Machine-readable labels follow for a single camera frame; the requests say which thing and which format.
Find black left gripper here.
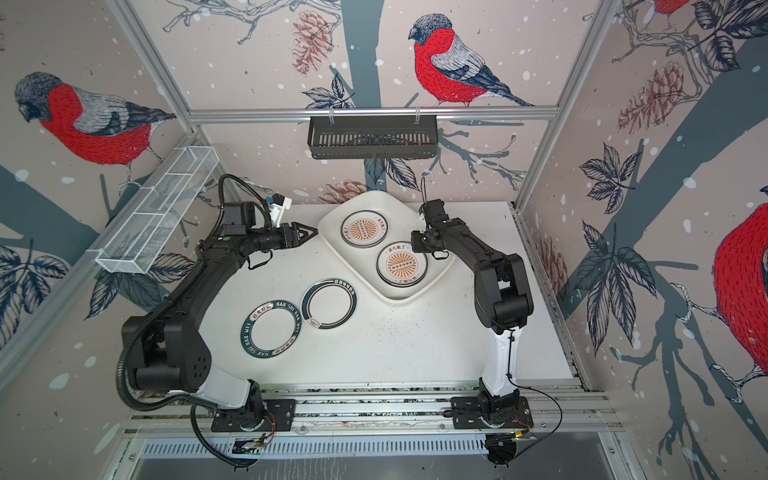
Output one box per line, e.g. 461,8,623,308
247,222,318,253

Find green rim plate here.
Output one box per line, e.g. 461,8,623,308
301,278,358,330
239,300,302,359

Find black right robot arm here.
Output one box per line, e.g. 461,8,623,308
411,201,534,398

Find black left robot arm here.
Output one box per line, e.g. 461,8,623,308
115,222,318,411

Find white plastic bin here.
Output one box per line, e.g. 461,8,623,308
319,191,454,305

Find horizontal aluminium crossbar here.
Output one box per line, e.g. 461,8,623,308
187,106,560,125

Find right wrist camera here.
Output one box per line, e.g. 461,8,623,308
419,199,449,225

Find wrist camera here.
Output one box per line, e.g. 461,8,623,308
267,193,292,228
419,199,449,225

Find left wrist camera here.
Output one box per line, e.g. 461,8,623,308
267,193,292,228

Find black hanging wire basket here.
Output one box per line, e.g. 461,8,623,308
307,115,439,160

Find white mesh wall shelf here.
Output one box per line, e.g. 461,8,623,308
95,146,220,274

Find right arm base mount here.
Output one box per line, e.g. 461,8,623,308
448,392,534,430

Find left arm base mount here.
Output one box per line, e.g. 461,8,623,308
211,399,297,433

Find aluminium rail base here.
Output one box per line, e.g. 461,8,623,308
122,383,625,439

